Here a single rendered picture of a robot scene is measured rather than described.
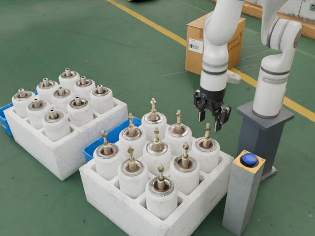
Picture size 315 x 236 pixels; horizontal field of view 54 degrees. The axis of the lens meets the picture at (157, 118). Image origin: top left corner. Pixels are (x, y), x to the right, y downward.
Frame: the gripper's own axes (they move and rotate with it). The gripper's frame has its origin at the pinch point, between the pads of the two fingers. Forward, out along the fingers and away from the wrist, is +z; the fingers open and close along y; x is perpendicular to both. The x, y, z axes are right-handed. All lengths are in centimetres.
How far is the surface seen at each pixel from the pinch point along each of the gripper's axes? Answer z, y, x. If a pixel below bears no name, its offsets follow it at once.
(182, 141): 10.8, -7.7, -4.6
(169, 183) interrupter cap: 9.3, 5.3, -20.9
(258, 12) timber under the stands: 32, -111, 175
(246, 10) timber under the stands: 34, -125, 177
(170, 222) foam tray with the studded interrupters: 16.6, 11.8, -25.9
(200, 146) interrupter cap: 9.6, -0.6, -2.5
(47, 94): 12, -70, -30
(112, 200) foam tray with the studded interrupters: 20.4, -8.3, -33.9
